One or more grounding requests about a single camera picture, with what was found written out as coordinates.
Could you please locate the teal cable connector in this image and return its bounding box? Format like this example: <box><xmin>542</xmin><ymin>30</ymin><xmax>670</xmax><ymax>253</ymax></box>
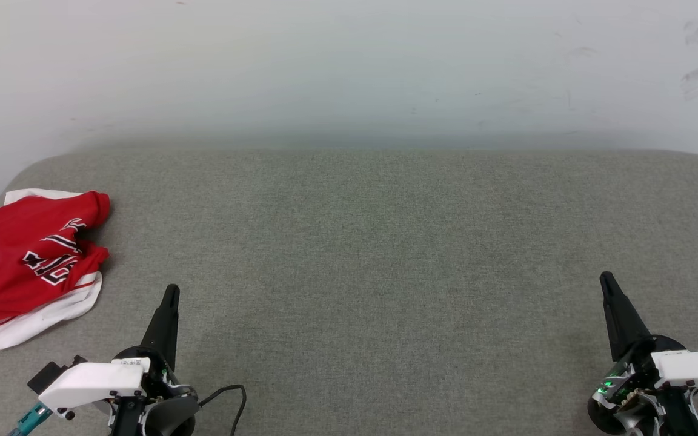
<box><xmin>7</xmin><ymin>403</ymin><xmax>53</xmax><ymax>436</ymax></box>

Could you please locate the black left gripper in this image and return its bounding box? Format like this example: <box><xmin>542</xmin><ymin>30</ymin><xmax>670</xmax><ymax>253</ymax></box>
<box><xmin>111</xmin><ymin>284</ymin><xmax>198</xmax><ymax>436</ymax></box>

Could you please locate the red white basketball jersey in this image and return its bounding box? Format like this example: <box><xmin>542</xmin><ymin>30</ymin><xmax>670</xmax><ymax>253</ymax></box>
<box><xmin>0</xmin><ymin>188</ymin><xmax>111</xmax><ymax>351</ymax></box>

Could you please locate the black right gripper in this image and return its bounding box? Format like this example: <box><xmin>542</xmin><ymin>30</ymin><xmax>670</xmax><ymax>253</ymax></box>
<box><xmin>588</xmin><ymin>271</ymin><xmax>687</xmax><ymax>435</ymax></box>

